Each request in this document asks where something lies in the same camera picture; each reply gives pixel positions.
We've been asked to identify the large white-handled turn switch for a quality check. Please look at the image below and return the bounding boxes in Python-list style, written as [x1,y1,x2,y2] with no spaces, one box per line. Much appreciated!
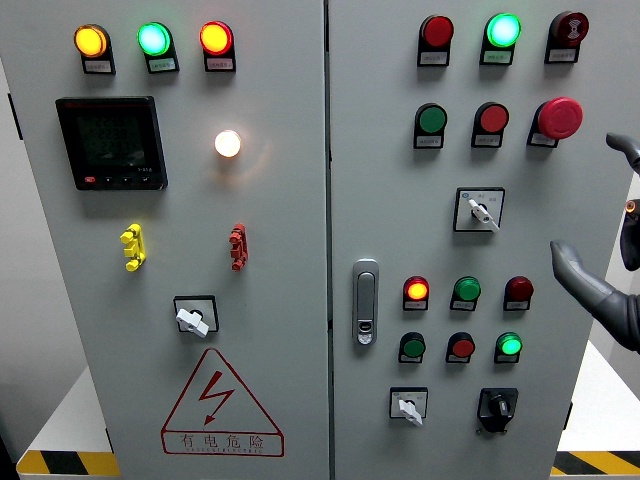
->
[452,187,506,234]

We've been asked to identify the small dark red lamp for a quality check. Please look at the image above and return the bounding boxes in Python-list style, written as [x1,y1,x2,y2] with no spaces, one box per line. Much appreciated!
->
[504,275,535,303]

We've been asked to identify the small lit green push button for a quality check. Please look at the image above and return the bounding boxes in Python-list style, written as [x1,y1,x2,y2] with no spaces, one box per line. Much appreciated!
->
[494,332,523,359]

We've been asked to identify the small green lamp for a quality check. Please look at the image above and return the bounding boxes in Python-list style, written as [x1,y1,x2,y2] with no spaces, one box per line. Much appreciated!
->
[453,276,482,303]

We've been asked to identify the small red push button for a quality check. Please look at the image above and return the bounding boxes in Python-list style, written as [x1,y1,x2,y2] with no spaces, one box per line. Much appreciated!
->
[445,332,476,359]

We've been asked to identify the small lit red lamp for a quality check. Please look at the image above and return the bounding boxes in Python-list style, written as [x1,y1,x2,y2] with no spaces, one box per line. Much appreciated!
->
[402,275,430,304]

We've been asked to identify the large red stop button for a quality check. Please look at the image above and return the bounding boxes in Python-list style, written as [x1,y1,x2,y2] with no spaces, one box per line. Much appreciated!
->
[535,96,584,140]

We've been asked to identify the black yellow striped tape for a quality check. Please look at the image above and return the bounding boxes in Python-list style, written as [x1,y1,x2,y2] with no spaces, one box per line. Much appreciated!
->
[549,450,640,477]
[16,449,121,477]

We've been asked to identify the silver door lock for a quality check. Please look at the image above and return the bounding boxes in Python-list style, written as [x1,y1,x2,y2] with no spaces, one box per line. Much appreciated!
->
[351,258,380,347]

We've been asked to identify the dark red buzzer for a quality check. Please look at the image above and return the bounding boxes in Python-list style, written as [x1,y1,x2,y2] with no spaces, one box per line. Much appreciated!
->
[548,10,590,48]

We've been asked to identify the green round lamp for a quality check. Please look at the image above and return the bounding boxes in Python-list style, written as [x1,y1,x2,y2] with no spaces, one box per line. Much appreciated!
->
[485,12,522,49]
[137,21,174,57]

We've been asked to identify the red round lamp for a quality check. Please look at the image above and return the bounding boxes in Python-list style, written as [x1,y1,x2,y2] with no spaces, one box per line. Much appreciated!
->
[417,14,455,49]

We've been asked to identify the pale grey cabinet door with display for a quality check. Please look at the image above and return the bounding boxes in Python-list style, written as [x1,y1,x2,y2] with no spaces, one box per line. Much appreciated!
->
[0,0,332,480]

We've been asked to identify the white round lamp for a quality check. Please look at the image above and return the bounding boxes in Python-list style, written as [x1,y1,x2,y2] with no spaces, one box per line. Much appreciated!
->
[214,129,243,159]

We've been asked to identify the red warning triangle sign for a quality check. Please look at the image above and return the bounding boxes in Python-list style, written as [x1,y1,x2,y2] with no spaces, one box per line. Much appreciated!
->
[160,347,286,458]

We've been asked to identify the orange-red round lamp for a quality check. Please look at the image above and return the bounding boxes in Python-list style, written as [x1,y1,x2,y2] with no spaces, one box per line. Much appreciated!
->
[199,20,235,56]

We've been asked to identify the black display meter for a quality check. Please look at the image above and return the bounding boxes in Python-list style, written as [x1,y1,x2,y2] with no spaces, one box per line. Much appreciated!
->
[54,95,169,192]

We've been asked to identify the yellow round lamp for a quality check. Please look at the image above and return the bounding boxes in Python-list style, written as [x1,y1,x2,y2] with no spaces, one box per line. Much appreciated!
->
[73,23,110,59]

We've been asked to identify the black-handled turn switch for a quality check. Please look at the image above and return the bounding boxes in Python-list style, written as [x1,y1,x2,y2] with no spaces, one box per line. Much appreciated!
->
[475,387,520,435]

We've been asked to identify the small white-handled turn switch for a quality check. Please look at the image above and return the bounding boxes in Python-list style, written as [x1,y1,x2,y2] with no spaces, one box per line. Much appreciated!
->
[389,386,429,428]

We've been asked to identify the small red handle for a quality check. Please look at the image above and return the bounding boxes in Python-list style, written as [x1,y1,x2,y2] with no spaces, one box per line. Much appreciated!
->
[228,223,248,272]

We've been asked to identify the white-handled turn switch black plate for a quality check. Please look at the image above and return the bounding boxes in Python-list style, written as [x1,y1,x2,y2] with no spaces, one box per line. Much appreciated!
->
[172,294,220,341]

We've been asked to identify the small yellow handle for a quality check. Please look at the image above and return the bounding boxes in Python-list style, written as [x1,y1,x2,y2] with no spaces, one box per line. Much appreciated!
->
[119,223,148,273]

